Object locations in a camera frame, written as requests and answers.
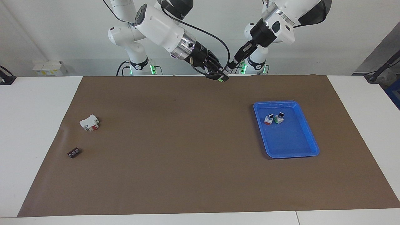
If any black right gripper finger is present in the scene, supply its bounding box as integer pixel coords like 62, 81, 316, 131
206, 71, 226, 82
210, 59, 228, 74

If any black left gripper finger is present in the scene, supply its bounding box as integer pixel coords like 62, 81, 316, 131
227, 45, 251, 72
232, 49, 254, 73

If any selector switch green orange base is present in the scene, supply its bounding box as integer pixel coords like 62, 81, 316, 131
218, 67, 231, 83

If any brown table mat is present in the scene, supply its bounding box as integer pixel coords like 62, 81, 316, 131
17, 75, 400, 218

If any blue plastic tray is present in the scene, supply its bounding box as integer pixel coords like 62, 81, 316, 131
253, 100, 320, 159

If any black stand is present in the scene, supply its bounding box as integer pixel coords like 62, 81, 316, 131
364, 50, 400, 83

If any white circuit breaker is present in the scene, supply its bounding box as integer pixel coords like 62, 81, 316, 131
79, 114, 100, 132

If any blue crate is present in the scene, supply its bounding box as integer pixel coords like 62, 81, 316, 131
385, 87, 400, 110

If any white cardboard box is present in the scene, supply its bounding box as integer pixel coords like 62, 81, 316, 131
33, 60, 65, 76

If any black table clamp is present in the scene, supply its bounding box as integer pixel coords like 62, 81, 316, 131
0, 66, 17, 85

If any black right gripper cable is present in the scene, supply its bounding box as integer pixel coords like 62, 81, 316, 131
102, 0, 231, 72

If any black base cable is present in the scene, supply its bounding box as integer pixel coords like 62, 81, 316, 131
116, 61, 130, 76

